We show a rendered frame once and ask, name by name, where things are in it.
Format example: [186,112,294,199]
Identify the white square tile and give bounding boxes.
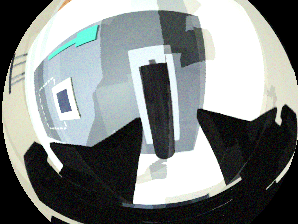
[52,77,80,120]

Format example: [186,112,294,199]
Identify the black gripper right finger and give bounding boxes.
[196,108,278,185]

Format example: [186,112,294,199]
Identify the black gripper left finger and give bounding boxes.
[49,117,144,204]

